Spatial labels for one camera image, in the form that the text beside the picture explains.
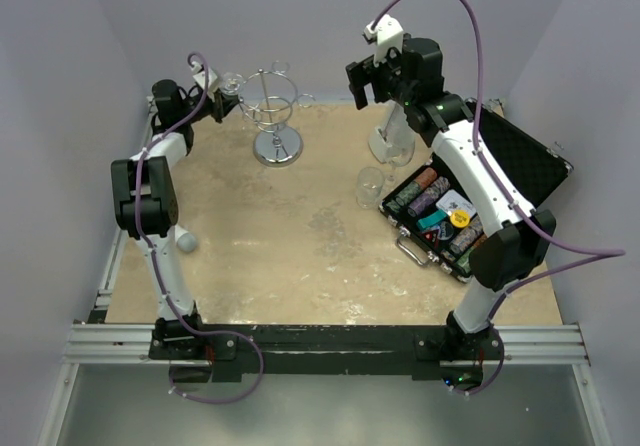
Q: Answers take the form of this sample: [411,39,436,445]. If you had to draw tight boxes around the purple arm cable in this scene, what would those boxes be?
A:
[372,0,627,396]
[133,52,265,404]

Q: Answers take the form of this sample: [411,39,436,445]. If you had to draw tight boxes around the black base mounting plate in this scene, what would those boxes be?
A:
[149,321,504,388]

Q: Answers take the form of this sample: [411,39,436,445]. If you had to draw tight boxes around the ribbed clear glass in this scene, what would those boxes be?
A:
[356,167,385,209]

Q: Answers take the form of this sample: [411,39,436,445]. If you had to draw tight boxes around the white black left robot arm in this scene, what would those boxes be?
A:
[111,79,239,359]

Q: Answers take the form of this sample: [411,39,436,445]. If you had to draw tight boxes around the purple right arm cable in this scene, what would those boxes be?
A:
[372,0,627,396]

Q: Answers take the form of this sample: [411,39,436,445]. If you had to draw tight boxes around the black poker chip case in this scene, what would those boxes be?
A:
[380,109,571,282]

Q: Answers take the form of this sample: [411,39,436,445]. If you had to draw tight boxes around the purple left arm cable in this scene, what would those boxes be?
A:
[133,52,265,404]

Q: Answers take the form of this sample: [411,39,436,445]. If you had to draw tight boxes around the white grey microphone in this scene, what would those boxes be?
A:
[175,225,198,254]

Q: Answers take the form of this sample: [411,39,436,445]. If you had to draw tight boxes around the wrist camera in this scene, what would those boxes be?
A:
[191,64,221,94]
[363,14,404,67]

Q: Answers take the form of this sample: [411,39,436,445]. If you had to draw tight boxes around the chrome wine glass rack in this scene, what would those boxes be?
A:
[238,61,316,168]

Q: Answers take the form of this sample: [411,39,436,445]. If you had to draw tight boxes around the white metronome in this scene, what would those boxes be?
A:
[368,103,415,167]

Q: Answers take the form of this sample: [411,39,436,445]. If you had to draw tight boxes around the red white chip stack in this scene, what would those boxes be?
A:
[413,167,438,191]

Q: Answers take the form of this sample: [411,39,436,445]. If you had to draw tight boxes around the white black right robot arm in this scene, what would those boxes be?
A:
[346,33,556,359]

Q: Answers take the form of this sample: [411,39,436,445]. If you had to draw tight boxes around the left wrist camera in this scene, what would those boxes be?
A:
[191,64,221,94]

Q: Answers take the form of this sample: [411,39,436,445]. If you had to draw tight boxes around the yellow dealer button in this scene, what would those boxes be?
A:
[449,210,472,229]

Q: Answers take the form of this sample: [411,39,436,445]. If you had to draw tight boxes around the white card deck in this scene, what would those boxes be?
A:
[436,189,475,215]

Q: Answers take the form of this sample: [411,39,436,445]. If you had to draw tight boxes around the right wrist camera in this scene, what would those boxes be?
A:
[363,14,404,67]

